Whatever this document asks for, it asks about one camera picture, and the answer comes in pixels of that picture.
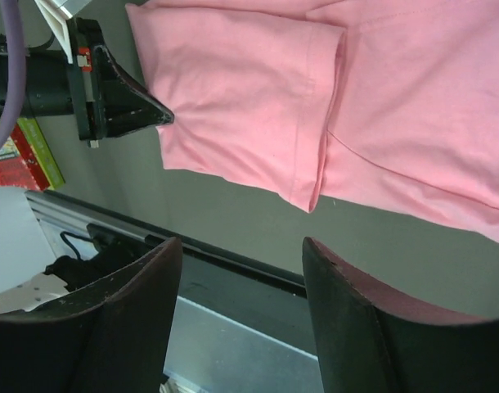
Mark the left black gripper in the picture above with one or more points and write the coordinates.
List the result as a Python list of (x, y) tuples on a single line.
[(95, 81)]

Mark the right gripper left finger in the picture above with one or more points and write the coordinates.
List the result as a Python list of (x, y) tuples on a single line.
[(109, 336)]

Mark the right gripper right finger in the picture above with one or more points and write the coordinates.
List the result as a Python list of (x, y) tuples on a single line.
[(371, 337)]

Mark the pink t-shirt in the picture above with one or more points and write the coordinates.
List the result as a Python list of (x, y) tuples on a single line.
[(388, 104)]

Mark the colourful red book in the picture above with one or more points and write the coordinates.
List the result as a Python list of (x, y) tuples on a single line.
[(26, 160)]

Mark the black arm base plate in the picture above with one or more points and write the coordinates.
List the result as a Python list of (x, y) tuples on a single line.
[(258, 295)]

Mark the aluminium frame rail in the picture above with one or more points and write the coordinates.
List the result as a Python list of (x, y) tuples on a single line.
[(71, 212)]

